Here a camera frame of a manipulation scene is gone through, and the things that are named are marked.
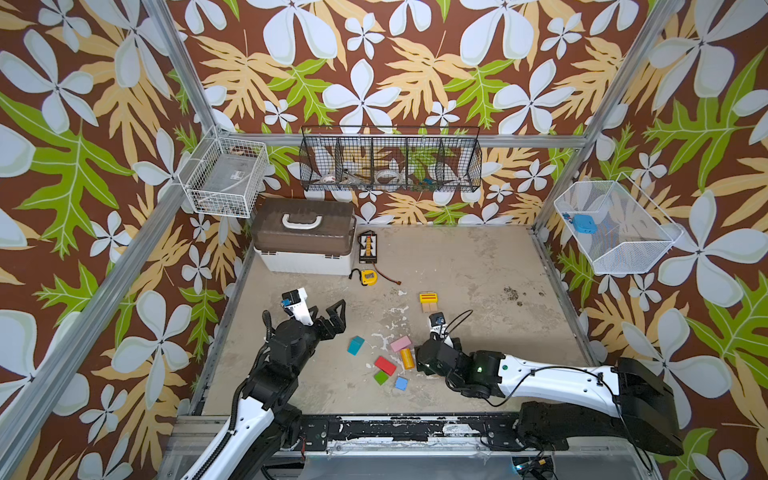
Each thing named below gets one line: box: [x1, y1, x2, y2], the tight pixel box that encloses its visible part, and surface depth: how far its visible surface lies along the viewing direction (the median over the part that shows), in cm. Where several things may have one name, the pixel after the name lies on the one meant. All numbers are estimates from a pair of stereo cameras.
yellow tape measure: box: [361, 270, 379, 286], surface depth 106 cm
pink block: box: [390, 335, 412, 352], surface depth 90 cm
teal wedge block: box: [347, 335, 366, 356], surface depth 90 cm
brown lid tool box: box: [252, 198, 357, 275], surface depth 97 cm
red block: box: [374, 356, 397, 376], surface depth 88 cm
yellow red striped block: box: [419, 293, 439, 304], surface depth 100 cm
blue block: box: [394, 376, 409, 391], surface depth 84 cm
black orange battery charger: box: [359, 233, 377, 264], surface depth 113 cm
